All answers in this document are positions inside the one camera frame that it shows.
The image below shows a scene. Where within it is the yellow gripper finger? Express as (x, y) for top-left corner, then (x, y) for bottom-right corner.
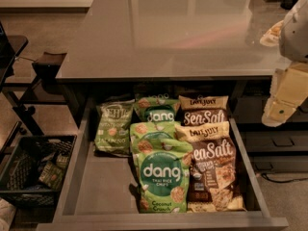
(262, 99), (296, 127)

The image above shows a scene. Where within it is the green jalapeno chip bag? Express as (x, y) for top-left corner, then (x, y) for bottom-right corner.
(94, 99), (135, 157)

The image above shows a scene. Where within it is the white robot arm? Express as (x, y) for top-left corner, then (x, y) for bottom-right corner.
(260, 0), (308, 127)

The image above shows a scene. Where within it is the rear brown sea salt bag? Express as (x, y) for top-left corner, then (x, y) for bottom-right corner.
(179, 96), (228, 126)

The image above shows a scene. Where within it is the brown sea salt bag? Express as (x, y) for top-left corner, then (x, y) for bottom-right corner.
(179, 96), (228, 126)
(175, 121), (245, 213)

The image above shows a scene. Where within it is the front brown sea salt bag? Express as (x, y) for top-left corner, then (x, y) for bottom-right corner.
(175, 121), (245, 213)

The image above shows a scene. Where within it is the rear green dang bag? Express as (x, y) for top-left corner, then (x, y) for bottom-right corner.
(134, 97), (180, 122)

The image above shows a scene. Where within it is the green dang bag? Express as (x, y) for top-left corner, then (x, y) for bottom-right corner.
(134, 97), (180, 122)
(130, 121), (177, 153)
(131, 138), (194, 214)

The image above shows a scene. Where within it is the front green dang bag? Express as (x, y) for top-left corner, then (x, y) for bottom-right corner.
(131, 138), (194, 214)

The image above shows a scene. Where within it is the grey open drawer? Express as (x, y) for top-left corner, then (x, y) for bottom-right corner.
(36, 96), (289, 231)

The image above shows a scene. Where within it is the middle green dang bag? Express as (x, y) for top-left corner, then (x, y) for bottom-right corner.
(130, 121), (177, 153)

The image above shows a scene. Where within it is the small green bag in crate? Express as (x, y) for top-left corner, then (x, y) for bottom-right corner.
(55, 153), (69, 169)

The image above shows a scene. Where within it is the green chip bag in crate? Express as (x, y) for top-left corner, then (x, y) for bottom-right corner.
(38, 161), (64, 191)

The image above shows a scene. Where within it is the dark wooden stool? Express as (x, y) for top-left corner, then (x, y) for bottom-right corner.
(32, 52), (66, 93)

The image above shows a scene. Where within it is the black plastic crate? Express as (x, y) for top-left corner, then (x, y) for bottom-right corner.
(0, 135), (76, 208)

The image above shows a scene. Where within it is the black cable on floor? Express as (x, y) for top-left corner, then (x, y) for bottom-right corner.
(259, 171), (308, 185)

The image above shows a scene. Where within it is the black chair frame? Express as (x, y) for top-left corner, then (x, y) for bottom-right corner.
(0, 21), (46, 156)

